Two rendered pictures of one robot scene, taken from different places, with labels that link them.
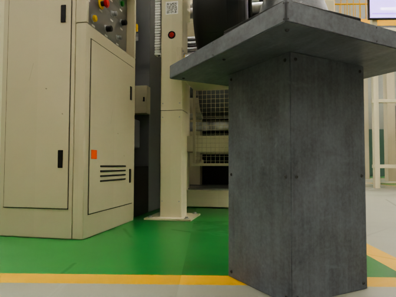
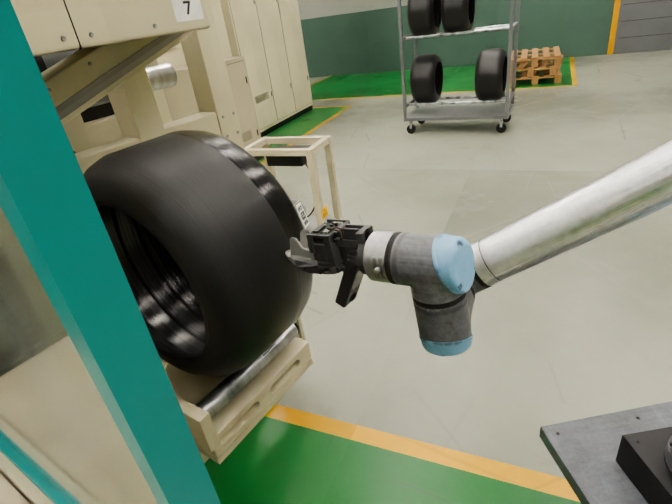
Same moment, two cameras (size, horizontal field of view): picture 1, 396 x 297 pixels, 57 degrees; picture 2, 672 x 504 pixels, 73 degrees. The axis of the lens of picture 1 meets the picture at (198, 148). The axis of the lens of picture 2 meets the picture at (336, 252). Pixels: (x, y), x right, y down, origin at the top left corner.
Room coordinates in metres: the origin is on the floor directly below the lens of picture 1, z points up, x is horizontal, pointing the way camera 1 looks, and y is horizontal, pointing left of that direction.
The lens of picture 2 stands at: (1.39, 0.57, 1.65)
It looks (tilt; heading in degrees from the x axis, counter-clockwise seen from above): 29 degrees down; 296
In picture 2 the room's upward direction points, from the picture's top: 8 degrees counter-clockwise
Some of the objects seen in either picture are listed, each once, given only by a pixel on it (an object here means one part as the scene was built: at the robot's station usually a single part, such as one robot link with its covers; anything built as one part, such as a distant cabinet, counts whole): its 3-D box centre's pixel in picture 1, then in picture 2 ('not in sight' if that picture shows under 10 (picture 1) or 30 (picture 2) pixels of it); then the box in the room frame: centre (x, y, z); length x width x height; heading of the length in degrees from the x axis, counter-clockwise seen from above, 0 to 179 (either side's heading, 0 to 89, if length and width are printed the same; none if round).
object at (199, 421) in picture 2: (188, 65); (154, 399); (2.16, 0.06, 0.90); 0.40 x 0.03 x 0.10; 168
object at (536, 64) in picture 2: not in sight; (535, 65); (1.43, -8.77, 0.22); 1.27 x 0.90 x 0.43; 89
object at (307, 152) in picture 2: not in sight; (294, 192); (3.08, -2.34, 0.40); 0.60 x 0.35 x 0.80; 179
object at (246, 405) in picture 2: not in sight; (254, 388); (1.99, -0.08, 0.83); 0.36 x 0.09 x 0.06; 78
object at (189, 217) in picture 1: (173, 215); not in sight; (2.16, 0.14, 0.01); 0.27 x 0.27 x 0.02; 78
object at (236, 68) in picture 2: not in sight; (217, 118); (4.92, -3.99, 0.62); 0.90 x 0.56 x 1.25; 89
